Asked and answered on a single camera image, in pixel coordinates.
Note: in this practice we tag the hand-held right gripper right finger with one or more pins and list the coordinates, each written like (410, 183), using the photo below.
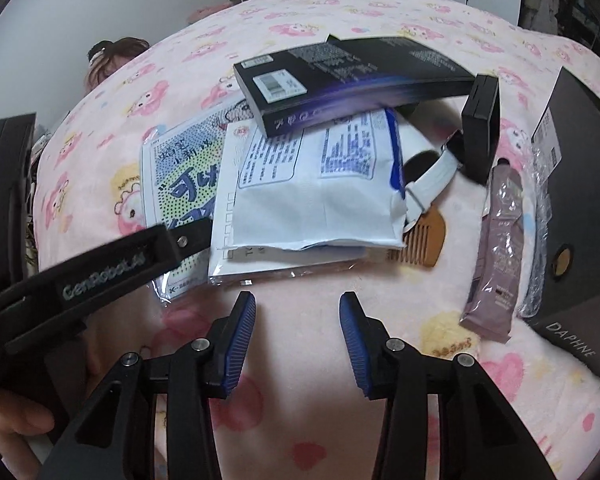
(352, 340)

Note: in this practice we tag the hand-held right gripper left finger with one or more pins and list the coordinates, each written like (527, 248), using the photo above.
(240, 340)

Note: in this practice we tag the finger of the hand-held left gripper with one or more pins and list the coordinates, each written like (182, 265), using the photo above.
(192, 240)

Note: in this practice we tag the cartoon bead kit packet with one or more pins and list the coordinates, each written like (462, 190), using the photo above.
(180, 185)

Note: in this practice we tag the white envelope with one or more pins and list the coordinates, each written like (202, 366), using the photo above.
(280, 262)

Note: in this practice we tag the white and blue pouch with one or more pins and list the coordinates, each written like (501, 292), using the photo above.
(320, 210)

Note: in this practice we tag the long black box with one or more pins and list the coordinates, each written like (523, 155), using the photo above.
(330, 85)

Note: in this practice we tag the dark grey box container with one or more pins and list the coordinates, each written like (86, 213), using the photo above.
(585, 210)

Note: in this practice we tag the person's left hand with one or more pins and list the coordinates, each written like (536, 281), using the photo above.
(20, 422)

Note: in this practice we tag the pink printed blanket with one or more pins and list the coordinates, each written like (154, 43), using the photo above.
(300, 420)

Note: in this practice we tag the wooden comb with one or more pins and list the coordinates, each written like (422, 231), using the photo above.
(427, 240)

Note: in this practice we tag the mauve sachet packet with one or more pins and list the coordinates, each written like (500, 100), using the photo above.
(500, 260)

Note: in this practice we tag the clear plastic packet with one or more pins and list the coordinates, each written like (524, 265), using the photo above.
(535, 240)

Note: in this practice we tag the pink cloth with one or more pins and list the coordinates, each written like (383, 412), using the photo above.
(207, 12)

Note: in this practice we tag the small black square box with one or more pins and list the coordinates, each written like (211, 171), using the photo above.
(480, 130)

